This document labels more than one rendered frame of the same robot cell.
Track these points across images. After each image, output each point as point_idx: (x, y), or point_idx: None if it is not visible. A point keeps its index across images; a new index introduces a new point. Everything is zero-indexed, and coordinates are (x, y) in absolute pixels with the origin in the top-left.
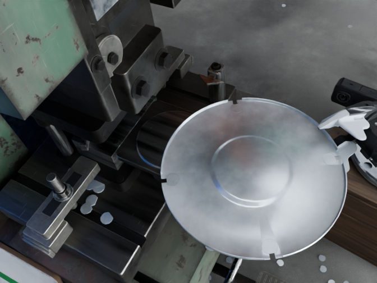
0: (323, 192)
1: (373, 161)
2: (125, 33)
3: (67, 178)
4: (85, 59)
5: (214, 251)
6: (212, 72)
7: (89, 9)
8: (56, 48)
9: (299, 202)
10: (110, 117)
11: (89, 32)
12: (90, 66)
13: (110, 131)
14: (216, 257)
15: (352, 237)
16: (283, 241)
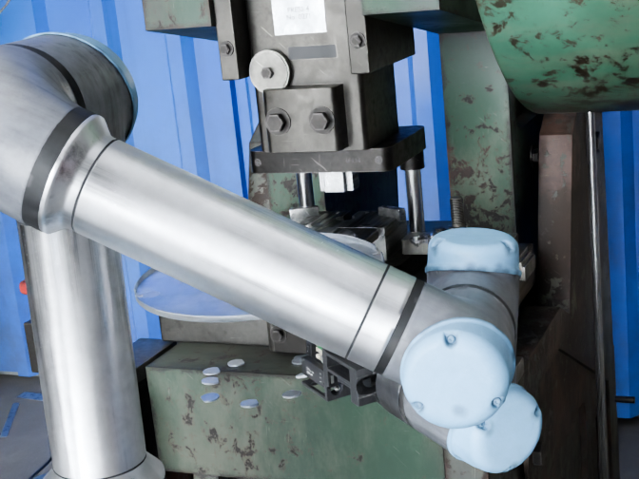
0: (224, 311)
1: (311, 379)
2: (308, 72)
3: None
4: (217, 36)
5: (231, 430)
6: (430, 233)
7: (270, 20)
8: (185, 2)
9: (209, 300)
10: (262, 144)
11: (227, 17)
12: (219, 45)
13: (265, 168)
14: (240, 467)
15: None
16: (156, 298)
